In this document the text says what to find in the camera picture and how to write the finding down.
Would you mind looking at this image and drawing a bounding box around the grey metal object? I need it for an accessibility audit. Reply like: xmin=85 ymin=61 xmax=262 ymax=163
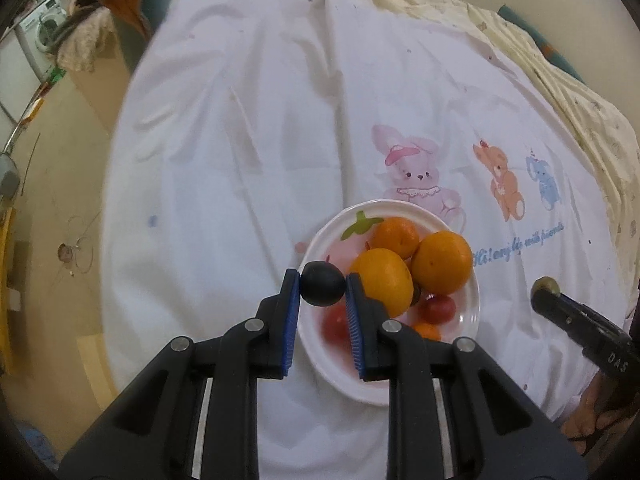
xmin=0 ymin=152 xmax=21 ymax=201

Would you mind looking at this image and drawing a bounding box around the person's foot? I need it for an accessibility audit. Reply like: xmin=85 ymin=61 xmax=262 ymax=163
xmin=562 ymin=375 xmax=633 ymax=456

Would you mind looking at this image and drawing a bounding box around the small red cherry tomato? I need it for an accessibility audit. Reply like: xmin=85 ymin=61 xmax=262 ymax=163
xmin=417 ymin=294 xmax=457 ymax=324

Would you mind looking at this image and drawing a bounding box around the metal pole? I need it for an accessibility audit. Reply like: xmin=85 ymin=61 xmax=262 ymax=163
xmin=0 ymin=80 xmax=51 ymax=156

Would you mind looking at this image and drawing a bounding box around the white cartoon print sheet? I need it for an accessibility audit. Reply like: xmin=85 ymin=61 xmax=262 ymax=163
xmin=100 ymin=0 xmax=631 ymax=480

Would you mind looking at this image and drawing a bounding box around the pink strawberry print plate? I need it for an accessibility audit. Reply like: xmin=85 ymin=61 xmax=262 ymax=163
xmin=298 ymin=200 xmax=481 ymax=404

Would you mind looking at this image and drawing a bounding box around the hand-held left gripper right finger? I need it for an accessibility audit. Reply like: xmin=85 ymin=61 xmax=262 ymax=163
xmin=345 ymin=273 xmax=588 ymax=480

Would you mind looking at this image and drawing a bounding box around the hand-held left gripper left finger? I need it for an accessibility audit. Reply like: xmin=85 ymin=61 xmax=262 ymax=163
xmin=57 ymin=268 xmax=301 ymax=480

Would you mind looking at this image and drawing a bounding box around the yellow object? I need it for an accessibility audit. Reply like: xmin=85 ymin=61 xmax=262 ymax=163
xmin=0 ymin=205 xmax=16 ymax=376

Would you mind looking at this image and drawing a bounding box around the teal cloth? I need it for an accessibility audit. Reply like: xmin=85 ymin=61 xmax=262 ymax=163
xmin=497 ymin=4 xmax=586 ymax=83

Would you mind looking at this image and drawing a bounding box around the blue cloth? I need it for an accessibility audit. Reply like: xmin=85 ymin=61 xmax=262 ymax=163
xmin=15 ymin=420 xmax=58 ymax=468

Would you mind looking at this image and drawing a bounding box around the large light orange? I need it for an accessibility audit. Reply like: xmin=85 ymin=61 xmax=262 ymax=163
xmin=348 ymin=248 xmax=415 ymax=318

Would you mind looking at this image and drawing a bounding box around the white washing machine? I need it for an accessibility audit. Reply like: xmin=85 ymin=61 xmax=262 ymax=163
xmin=14 ymin=0 xmax=68 ymax=78

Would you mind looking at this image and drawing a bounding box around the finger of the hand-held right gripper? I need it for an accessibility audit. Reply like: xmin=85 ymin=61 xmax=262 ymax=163
xmin=531 ymin=290 xmax=626 ymax=356

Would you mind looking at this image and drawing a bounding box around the beige knitted cloth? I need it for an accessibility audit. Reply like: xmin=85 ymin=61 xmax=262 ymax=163
xmin=57 ymin=7 xmax=113 ymax=73

